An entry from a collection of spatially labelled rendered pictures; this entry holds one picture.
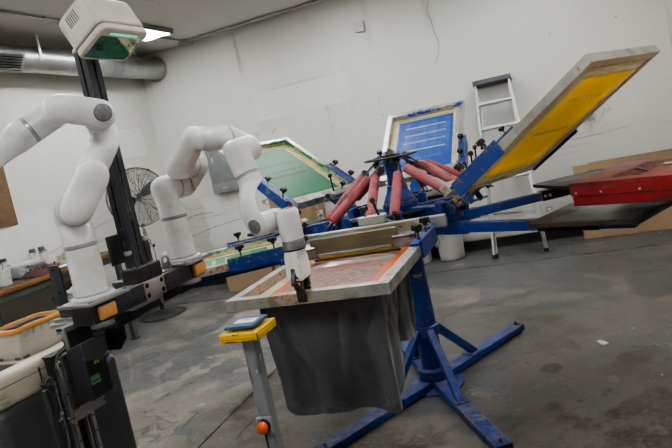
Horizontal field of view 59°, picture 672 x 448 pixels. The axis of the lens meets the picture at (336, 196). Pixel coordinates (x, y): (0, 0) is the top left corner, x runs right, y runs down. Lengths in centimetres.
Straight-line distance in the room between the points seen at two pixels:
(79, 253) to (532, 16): 535
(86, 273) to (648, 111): 555
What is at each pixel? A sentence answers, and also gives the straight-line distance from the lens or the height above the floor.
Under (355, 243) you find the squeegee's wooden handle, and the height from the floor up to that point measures 102.
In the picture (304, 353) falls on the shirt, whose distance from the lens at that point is 213.
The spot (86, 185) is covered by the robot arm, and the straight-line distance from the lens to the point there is 182.
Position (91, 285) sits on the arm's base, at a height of 118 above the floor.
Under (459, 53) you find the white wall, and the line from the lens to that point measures 652.
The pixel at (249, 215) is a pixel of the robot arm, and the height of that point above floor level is 127.
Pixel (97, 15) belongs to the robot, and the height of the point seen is 195.
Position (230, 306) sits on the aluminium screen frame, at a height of 97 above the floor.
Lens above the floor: 143
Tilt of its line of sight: 5 degrees down
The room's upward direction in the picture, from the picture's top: 12 degrees counter-clockwise
